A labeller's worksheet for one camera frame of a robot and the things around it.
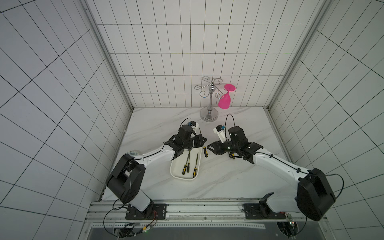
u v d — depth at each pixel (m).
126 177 0.45
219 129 0.73
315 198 0.41
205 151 0.81
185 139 0.66
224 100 1.02
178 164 0.88
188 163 0.89
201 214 0.73
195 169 0.86
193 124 0.79
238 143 0.63
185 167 0.87
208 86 0.93
